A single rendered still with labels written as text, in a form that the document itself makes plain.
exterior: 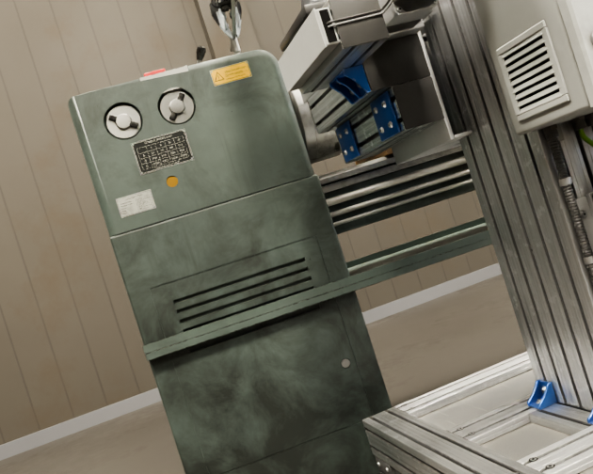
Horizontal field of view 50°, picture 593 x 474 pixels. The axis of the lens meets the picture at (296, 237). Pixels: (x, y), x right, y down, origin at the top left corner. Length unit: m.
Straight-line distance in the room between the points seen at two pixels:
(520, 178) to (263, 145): 0.80
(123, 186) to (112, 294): 2.35
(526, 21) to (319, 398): 1.15
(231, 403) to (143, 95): 0.88
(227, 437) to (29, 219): 2.61
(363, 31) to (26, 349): 3.33
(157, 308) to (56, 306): 2.37
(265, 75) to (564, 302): 1.02
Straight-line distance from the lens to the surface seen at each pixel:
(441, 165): 2.03
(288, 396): 1.82
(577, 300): 1.27
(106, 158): 1.81
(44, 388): 4.16
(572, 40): 1.04
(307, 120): 1.96
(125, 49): 4.37
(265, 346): 1.79
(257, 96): 1.84
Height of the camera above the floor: 0.72
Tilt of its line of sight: level
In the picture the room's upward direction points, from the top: 18 degrees counter-clockwise
